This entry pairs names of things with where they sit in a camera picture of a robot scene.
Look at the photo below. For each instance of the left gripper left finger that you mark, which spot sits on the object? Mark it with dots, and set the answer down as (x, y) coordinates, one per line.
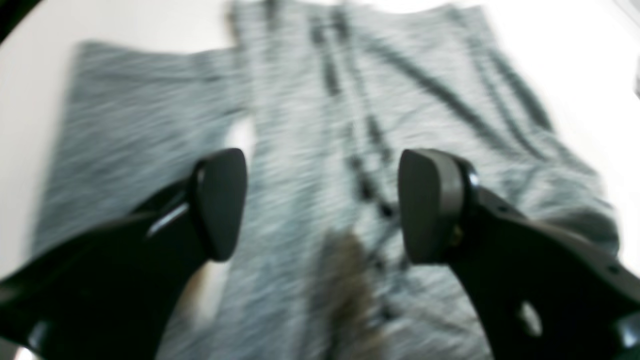
(109, 292)

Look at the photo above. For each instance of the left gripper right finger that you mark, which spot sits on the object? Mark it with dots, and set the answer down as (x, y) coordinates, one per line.
(539, 291)

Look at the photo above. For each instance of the grey long-sleeve shirt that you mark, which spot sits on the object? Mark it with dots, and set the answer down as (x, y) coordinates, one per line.
(336, 93)

